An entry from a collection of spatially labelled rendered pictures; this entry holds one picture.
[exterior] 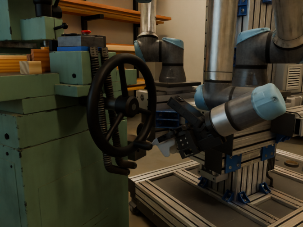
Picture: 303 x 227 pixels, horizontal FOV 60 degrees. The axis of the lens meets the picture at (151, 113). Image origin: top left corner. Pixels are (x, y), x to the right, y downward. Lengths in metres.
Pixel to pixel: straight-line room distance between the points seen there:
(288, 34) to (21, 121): 0.82
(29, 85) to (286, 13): 0.74
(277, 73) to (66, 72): 1.07
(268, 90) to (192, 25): 3.93
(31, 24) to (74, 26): 2.88
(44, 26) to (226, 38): 0.55
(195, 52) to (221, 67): 3.69
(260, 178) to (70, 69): 1.18
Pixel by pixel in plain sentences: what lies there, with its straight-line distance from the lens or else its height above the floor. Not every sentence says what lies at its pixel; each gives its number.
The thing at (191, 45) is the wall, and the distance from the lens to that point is 4.46.
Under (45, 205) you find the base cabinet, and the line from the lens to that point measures 0.85.
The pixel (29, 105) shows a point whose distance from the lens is 0.75.
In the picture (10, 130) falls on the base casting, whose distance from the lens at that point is 0.77.
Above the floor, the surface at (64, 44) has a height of 0.98.
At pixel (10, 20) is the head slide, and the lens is 1.02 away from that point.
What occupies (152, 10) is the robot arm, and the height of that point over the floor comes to 1.19.
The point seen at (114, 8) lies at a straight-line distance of 3.60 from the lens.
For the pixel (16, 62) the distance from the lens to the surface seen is 0.91.
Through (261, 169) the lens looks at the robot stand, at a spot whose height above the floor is 0.36.
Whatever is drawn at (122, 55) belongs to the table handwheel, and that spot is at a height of 0.95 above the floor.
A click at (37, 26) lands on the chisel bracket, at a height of 1.04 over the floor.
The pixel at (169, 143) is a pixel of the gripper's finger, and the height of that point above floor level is 0.71.
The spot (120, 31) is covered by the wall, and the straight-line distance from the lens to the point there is 4.34.
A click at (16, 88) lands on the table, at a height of 0.87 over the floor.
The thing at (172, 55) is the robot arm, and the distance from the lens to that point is 1.40.
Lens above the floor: 0.94
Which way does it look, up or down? 12 degrees down
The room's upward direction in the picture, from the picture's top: straight up
